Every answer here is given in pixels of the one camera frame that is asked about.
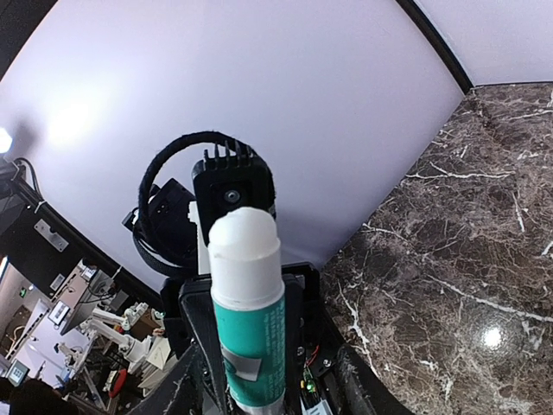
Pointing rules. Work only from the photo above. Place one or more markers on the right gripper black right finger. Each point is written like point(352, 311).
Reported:
point(363, 392)

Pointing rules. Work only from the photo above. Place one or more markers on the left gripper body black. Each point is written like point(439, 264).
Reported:
point(178, 331)

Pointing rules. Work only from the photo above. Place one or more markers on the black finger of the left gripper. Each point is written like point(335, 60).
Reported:
point(303, 327)

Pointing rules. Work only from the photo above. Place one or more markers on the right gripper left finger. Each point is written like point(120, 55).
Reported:
point(180, 392)

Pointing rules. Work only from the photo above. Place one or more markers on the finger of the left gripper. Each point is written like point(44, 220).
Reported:
point(197, 309)

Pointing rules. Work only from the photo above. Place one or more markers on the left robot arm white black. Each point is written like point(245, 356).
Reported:
point(170, 224)

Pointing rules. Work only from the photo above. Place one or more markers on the small electronics board with leds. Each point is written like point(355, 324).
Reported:
point(308, 384)

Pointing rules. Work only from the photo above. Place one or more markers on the person in black shirt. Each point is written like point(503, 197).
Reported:
point(35, 397)

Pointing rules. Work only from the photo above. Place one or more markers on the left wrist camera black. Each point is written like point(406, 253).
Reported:
point(234, 176)

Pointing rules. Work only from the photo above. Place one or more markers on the black right frame post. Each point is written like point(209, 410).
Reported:
point(438, 43)

